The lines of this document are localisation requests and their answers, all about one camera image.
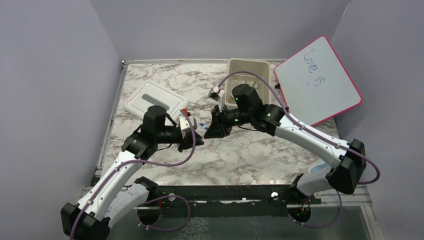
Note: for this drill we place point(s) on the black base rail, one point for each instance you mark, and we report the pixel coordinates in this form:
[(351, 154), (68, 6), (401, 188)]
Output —
[(214, 201)]

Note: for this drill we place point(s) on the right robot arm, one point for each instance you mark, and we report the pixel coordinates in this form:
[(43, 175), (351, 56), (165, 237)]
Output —
[(345, 159)]

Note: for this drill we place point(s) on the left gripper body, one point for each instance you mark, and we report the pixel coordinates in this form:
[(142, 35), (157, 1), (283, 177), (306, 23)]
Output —
[(184, 142)]

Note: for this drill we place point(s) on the metal crucible tongs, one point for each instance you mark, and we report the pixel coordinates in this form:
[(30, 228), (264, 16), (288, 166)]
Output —
[(256, 84)]

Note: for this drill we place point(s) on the blue item in plastic pack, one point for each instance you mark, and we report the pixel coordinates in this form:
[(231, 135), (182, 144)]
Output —
[(318, 167)]

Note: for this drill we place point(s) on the white bin lid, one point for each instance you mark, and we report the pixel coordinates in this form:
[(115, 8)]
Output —
[(153, 94)]

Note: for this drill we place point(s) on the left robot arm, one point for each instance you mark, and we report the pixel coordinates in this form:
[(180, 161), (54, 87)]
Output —
[(93, 216)]

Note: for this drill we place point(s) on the beige plastic storage bin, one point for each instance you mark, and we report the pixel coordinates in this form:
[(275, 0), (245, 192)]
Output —
[(247, 69)]

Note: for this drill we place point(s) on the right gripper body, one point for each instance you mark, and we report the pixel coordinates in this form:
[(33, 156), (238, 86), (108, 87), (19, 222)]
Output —
[(233, 117)]

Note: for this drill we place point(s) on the pink framed whiteboard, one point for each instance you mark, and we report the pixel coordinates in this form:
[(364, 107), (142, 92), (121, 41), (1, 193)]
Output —
[(315, 84)]

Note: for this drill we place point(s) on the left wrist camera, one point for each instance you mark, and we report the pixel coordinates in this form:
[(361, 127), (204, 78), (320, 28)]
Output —
[(184, 121)]

